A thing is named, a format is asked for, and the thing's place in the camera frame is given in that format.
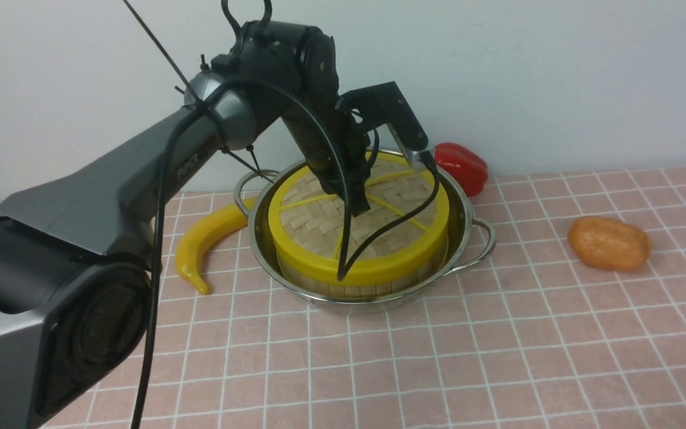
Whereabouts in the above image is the yellow woven bamboo steamer lid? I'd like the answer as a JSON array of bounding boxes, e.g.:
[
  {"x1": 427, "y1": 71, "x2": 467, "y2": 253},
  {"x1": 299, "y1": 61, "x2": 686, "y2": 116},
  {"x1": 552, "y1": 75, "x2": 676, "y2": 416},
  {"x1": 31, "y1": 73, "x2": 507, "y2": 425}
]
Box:
[{"x1": 269, "y1": 152, "x2": 450, "y2": 282}]

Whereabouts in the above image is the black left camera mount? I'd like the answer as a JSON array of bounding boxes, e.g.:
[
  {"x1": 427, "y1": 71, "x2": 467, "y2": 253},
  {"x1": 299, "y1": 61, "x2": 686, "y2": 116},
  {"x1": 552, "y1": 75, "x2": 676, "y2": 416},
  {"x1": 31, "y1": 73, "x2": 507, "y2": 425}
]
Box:
[{"x1": 336, "y1": 81, "x2": 432, "y2": 171}]

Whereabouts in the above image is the yellow banana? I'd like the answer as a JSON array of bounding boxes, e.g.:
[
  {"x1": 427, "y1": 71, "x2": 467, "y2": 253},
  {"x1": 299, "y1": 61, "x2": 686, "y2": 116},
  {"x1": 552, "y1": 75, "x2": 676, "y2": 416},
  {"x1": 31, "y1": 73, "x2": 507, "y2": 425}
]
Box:
[{"x1": 174, "y1": 203, "x2": 249, "y2": 295}]

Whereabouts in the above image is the red bell pepper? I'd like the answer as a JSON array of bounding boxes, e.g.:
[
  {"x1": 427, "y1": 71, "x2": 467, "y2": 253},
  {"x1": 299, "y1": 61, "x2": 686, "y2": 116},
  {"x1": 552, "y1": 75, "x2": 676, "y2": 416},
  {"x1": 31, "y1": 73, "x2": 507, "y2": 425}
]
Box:
[{"x1": 435, "y1": 142, "x2": 488, "y2": 198}]

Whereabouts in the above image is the black left camera cable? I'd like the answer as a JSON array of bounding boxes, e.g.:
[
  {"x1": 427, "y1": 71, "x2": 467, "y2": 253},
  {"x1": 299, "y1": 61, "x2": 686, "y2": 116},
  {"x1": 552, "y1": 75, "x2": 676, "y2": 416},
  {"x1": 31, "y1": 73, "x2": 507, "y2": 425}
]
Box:
[{"x1": 130, "y1": 77, "x2": 442, "y2": 429}]

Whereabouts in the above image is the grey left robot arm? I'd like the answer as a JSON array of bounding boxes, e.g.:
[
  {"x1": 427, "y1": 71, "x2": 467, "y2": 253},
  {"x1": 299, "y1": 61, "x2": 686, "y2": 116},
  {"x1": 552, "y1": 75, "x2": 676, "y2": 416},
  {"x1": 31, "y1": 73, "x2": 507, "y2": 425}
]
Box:
[{"x1": 0, "y1": 2, "x2": 370, "y2": 428}]

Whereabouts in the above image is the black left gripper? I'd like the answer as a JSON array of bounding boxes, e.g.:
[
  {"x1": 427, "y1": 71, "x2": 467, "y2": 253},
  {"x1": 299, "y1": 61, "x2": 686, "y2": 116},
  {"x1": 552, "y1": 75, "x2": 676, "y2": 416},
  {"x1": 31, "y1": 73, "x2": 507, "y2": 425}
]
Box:
[{"x1": 282, "y1": 101, "x2": 370, "y2": 203}]

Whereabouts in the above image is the orange brown bread roll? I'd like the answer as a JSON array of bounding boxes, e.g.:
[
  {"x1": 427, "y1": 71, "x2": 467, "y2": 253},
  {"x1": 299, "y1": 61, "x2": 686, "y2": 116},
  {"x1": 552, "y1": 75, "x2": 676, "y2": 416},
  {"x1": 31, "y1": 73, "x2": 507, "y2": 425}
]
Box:
[{"x1": 567, "y1": 216, "x2": 651, "y2": 272}]

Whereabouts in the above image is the pink checkered tablecloth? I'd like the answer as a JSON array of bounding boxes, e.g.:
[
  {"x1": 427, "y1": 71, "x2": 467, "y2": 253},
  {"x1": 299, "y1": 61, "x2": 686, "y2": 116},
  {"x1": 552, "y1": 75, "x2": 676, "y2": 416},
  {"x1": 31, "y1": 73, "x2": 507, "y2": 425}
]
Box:
[{"x1": 141, "y1": 167, "x2": 686, "y2": 428}]

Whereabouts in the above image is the yellow rimmed bamboo steamer basket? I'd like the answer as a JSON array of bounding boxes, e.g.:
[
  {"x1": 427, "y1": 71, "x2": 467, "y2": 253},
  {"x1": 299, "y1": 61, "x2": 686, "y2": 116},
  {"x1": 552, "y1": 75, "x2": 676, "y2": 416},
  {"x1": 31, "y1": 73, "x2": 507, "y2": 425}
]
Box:
[{"x1": 277, "y1": 246, "x2": 448, "y2": 299}]

